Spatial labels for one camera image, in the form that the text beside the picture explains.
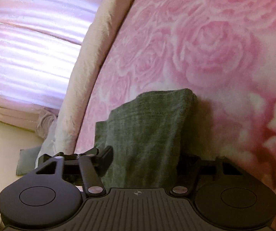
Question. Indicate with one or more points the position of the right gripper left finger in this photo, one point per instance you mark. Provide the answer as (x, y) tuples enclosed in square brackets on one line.
[(93, 166)]

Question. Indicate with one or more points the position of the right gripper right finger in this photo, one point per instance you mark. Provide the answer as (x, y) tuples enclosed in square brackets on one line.
[(188, 174)]

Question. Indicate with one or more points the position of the grey plaid shorts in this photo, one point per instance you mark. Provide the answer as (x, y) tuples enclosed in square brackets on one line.
[(147, 135)]

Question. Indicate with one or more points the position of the mauve pillow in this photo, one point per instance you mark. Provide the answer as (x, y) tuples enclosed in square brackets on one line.
[(44, 122)]

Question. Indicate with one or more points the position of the grey square cushion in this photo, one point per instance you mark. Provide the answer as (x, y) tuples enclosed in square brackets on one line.
[(27, 159)]

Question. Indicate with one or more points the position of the beige side curtain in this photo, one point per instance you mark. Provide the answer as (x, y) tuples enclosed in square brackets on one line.
[(20, 115)]

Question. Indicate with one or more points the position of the pink rose bed blanket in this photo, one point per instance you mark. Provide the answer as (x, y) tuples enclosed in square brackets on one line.
[(222, 50)]

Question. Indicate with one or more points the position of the pink sheer curtain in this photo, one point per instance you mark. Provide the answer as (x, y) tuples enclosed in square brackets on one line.
[(39, 43)]

